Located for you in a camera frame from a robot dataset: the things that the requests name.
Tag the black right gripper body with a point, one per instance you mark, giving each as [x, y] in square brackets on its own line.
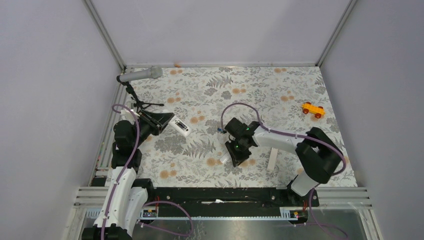
[238, 150]

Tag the grey microphone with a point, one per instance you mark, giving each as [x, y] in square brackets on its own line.
[153, 72]

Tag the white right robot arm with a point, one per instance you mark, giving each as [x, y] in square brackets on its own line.
[317, 154]

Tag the long white rectangular remote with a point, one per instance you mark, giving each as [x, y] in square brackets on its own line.
[272, 159]

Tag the white air conditioner remote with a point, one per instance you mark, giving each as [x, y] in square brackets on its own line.
[178, 125]

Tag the white battery cover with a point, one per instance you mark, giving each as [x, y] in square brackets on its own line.
[225, 158]

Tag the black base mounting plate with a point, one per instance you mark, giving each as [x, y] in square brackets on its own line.
[222, 202]

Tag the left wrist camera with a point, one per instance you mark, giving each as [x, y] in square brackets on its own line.
[128, 114]

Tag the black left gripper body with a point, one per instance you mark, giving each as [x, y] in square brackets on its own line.
[146, 127]

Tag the floral patterned table mat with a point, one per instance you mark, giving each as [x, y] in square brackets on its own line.
[203, 98]

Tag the yellow toy car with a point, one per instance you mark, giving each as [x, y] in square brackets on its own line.
[317, 111]

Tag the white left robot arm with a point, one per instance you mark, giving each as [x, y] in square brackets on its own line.
[126, 195]

